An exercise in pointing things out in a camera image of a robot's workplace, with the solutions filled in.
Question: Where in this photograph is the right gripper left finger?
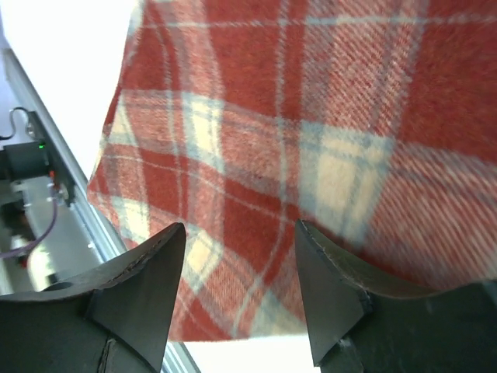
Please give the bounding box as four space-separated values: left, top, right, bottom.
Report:
1 223 186 372

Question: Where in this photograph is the red plaid skirt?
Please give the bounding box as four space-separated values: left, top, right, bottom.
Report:
87 1 496 342

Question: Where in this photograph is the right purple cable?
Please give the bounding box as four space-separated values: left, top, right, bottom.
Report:
0 193 59 260

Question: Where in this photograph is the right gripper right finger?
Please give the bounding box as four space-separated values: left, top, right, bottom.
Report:
294 221 496 372

